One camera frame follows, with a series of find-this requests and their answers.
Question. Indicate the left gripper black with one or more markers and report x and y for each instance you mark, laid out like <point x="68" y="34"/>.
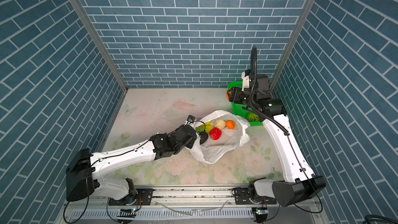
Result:
<point x="192" y="140"/>

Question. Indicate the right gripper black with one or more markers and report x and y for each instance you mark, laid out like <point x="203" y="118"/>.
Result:
<point x="236" y="94"/>

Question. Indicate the green toy vegetable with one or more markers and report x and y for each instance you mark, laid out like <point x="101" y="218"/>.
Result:
<point x="201" y="128"/>

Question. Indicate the green plastic basket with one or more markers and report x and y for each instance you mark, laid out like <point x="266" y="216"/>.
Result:
<point x="238" y="108"/>

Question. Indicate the red toy fruit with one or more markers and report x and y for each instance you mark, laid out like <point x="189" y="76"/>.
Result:
<point x="215" y="133"/>

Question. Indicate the white plastic bag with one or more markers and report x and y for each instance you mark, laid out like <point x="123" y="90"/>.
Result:
<point x="210" y="151"/>

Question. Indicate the beige toy fruit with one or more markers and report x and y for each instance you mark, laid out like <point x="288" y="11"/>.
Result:
<point x="220" y="124"/>

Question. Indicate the orange toy fruit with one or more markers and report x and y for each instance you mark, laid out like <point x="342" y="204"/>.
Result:
<point x="230" y="124"/>
<point x="228" y="94"/>

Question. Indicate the dark avocado toy fruit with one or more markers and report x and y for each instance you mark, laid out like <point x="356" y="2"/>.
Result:
<point x="203" y="137"/>

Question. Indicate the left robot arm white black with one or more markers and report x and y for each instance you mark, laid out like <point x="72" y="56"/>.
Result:
<point x="86" y="174"/>

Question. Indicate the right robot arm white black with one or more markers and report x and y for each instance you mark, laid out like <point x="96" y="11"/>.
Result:
<point x="299" y="183"/>

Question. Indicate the green toy fruit in basket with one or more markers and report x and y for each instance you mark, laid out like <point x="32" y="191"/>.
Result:
<point x="251" y="117"/>

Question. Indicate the left controller board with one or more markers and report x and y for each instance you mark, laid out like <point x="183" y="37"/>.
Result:
<point x="126" y="216"/>

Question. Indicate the controller board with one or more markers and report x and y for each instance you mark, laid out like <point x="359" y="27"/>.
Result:
<point x="126" y="216"/>
<point x="260" y="214"/>

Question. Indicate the right controller board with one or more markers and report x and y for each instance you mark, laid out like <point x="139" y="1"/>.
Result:
<point x="260" y="214"/>

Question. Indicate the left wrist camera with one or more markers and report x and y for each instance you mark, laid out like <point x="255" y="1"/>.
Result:
<point x="190" y="120"/>

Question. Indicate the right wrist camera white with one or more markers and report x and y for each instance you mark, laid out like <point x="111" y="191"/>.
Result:
<point x="245" y="79"/>

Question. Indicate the aluminium mounting rail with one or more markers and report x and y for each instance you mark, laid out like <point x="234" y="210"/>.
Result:
<point x="187" y="196"/>

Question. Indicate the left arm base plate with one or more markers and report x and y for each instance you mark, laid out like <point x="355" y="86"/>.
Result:
<point x="140" y="198"/>

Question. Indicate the white vented cable duct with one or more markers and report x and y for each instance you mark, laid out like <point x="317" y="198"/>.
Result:
<point x="167" y="214"/>

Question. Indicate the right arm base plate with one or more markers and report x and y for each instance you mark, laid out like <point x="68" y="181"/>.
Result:
<point x="244" y="196"/>

